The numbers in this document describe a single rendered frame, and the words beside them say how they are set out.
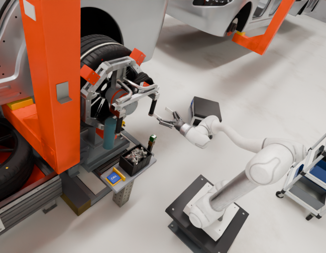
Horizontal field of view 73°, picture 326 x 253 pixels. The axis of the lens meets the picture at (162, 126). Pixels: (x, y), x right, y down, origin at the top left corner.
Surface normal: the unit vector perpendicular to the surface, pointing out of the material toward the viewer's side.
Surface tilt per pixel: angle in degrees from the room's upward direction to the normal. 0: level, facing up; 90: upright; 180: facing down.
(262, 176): 85
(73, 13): 90
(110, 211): 0
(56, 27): 90
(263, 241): 0
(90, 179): 0
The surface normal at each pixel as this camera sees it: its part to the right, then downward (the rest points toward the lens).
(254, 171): -0.62, 0.29
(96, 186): 0.25, -0.73
